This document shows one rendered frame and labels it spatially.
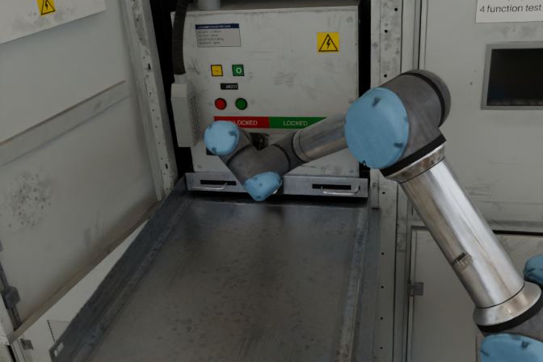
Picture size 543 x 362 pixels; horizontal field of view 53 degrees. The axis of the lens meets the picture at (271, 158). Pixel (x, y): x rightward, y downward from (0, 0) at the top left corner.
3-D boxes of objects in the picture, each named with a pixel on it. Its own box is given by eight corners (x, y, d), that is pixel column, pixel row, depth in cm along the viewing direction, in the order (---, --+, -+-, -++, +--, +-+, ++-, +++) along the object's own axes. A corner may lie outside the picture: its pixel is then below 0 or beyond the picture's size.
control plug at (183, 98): (194, 148, 148) (185, 86, 141) (178, 147, 149) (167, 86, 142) (204, 136, 155) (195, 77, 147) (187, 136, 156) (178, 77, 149)
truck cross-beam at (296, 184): (368, 197, 155) (368, 178, 152) (187, 190, 167) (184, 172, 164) (368, 189, 159) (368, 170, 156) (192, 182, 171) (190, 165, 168)
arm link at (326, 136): (456, 45, 97) (284, 126, 135) (426, 61, 90) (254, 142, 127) (483, 103, 98) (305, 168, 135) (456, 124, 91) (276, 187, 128)
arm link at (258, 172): (299, 170, 121) (268, 132, 123) (265, 191, 114) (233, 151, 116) (284, 187, 127) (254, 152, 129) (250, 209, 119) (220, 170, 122)
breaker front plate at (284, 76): (357, 183, 154) (355, 9, 133) (194, 177, 164) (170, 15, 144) (358, 180, 155) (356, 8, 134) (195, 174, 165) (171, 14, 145)
